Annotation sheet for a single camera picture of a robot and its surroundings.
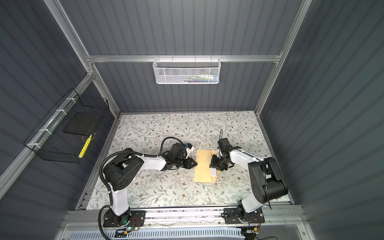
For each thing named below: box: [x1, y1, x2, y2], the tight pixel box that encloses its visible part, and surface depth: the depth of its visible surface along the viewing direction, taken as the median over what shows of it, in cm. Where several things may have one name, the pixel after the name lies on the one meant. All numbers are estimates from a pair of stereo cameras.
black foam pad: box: [62, 112, 101, 136], surface depth 77 cm
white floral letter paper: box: [210, 168, 217, 177], surface depth 88 cm
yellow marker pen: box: [78, 134, 93, 159], surface depth 70 cm
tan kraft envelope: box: [194, 149, 220, 183], surface depth 91 cm
